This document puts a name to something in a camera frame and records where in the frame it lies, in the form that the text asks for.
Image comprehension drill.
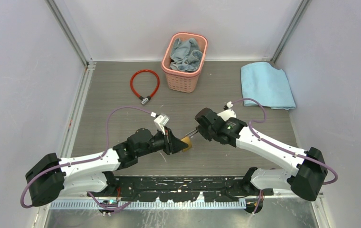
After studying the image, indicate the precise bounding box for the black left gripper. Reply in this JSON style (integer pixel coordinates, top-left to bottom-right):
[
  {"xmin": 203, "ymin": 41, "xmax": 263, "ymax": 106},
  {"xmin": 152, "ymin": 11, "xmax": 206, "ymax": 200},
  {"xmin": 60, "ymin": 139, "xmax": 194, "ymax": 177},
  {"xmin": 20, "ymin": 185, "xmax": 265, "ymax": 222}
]
[{"xmin": 136, "ymin": 125, "xmax": 187, "ymax": 157}]

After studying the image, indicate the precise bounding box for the brass padlock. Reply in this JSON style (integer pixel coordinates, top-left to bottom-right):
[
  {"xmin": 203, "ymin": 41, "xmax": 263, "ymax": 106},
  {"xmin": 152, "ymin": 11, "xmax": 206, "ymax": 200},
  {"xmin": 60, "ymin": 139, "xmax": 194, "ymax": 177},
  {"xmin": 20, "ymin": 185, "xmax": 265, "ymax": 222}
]
[{"xmin": 181, "ymin": 128, "xmax": 198, "ymax": 152}]

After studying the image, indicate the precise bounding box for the red cable lock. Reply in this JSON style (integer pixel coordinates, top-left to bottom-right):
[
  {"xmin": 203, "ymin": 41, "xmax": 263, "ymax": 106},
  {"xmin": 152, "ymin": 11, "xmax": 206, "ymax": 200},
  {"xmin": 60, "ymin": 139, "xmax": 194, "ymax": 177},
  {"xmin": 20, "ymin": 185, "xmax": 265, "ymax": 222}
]
[{"xmin": 129, "ymin": 69, "xmax": 160, "ymax": 105}]

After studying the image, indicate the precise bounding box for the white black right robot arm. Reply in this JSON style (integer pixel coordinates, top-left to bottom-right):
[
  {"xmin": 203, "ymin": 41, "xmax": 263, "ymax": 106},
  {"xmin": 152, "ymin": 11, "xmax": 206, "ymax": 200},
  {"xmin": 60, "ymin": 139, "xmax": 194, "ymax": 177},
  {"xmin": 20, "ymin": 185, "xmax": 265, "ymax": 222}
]
[{"xmin": 194, "ymin": 108, "xmax": 328, "ymax": 201}]

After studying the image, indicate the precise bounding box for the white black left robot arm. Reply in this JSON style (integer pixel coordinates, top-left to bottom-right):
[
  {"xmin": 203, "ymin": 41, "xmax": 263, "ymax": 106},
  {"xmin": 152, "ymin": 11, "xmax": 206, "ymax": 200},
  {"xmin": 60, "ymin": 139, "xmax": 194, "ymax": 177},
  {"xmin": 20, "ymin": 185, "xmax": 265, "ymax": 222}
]
[{"xmin": 20, "ymin": 127, "xmax": 191, "ymax": 208}]

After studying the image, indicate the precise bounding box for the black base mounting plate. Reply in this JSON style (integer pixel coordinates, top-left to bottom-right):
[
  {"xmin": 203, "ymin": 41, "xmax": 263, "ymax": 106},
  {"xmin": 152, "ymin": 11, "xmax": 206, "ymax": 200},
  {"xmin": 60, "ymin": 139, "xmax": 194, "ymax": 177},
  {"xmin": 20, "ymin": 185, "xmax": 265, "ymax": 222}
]
[{"xmin": 93, "ymin": 176, "xmax": 274, "ymax": 203}]

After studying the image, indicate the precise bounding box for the pink plastic basket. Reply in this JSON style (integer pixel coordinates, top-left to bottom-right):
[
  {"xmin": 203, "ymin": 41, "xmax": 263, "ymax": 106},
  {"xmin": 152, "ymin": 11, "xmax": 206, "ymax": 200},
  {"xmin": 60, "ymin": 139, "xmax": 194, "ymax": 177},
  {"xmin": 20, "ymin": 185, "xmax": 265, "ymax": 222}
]
[{"xmin": 161, "ymin": 32, "xmax": 208, "ymax": 93}]

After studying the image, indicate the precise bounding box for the light blue folded towel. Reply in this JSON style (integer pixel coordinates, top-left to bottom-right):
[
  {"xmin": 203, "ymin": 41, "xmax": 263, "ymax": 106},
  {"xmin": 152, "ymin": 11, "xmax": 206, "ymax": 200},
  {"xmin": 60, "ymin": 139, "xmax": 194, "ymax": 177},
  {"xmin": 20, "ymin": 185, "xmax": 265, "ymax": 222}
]
[{"xmin": 240, "ymin": 62, "xmax": 296, "ymax": 110}]

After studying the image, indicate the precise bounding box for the grey cloth in basket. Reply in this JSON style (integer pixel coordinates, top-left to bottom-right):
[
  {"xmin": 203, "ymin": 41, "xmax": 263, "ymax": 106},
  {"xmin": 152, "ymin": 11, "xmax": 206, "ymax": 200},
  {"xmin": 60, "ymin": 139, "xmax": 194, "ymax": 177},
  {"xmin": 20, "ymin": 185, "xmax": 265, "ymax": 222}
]
[{"xmin": 170, "ymin": 38, "xmax": 203, "ymax": 73}]

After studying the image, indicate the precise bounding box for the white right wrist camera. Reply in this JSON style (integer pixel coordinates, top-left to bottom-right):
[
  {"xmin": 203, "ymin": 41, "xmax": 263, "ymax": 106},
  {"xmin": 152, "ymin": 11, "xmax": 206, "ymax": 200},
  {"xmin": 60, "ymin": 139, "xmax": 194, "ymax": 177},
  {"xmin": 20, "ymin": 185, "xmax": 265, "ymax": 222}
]
[{"xmin": 218, "ymin": 101, "xmax": 237, "ymax": 121}]

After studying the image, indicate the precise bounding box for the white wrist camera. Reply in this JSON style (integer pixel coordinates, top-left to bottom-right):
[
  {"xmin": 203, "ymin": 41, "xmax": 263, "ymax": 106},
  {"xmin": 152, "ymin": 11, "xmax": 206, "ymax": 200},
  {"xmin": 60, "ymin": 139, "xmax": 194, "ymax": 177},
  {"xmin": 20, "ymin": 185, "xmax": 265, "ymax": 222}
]
[
  {"xmin": 150, "ymin": 112, "xmax": 169, "ymax": 135},
  {"xmin": 218, "ymin": 101, "xmax": 237, "ymax": 121}
]

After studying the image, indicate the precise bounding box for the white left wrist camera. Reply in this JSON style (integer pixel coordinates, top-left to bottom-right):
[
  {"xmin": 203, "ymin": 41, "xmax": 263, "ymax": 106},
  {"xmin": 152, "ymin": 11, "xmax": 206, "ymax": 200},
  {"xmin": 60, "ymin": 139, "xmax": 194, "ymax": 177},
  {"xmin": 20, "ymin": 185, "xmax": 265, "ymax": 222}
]
[{"xmin": 150, "ymin": 112, "xmax": 169, "ymax": 135}]

